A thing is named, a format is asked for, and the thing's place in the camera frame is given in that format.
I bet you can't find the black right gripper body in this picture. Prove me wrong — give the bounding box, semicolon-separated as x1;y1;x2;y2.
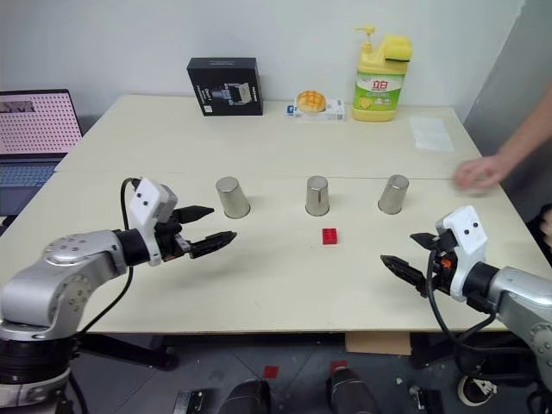
419;229;458;299

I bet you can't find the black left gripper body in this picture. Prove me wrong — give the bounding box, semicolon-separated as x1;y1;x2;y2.
154;210;193;262

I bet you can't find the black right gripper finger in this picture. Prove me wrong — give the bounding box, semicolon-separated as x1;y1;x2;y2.
379;254;427;298
409;231;441;252

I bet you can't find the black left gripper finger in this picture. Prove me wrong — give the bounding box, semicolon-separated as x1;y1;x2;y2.
173;205;216;225
189;230;239;260

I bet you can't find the person's bare hand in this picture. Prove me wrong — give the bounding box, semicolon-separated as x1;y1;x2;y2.
454;154;507;191

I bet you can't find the upturned steel cup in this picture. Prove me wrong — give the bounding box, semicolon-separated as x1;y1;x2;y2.
377;173;411;216
215;175;252;220
304;174;332;216

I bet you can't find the brown cardboard piece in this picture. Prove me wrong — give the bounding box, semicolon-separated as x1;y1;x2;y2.
344;332;413;357

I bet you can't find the clear plastic sheet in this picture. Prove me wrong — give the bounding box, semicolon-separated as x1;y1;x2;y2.
408;115;455;154

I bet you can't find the black table leg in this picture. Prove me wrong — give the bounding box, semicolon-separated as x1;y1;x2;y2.
80;333;179;371

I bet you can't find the white tape roll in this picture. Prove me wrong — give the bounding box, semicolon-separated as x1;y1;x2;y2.
457;374;498;407

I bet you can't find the black product box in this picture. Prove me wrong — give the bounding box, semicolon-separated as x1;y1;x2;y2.
185;56;265;118

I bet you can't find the dark rounded shape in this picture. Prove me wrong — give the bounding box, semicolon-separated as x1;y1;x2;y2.
223;378;273;414
324;366;381;414

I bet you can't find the yellow dish soap bottle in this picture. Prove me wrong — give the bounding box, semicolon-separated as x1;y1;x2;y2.
351;26;409;123

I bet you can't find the white and blue carton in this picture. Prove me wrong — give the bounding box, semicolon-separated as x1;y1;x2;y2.
285;97;348;126

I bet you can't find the golden bread bun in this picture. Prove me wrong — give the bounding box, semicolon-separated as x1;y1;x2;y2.
296;89;329;115

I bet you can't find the open laptop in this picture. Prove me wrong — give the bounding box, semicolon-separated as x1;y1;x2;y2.
0;88;85;217

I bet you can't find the yellow and green sponge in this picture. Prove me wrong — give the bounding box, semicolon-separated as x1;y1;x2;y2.
383;34;415;66

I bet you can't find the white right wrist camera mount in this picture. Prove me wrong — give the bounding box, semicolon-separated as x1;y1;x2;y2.
435;204;491;304

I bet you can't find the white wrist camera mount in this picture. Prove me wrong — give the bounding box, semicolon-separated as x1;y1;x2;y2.
124;177;179;267
435;204;491;304

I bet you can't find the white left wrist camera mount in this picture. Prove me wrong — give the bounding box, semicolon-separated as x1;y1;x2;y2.
124;177;179;267

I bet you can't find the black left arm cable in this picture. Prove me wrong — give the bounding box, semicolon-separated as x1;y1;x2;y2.
78;176;144;334

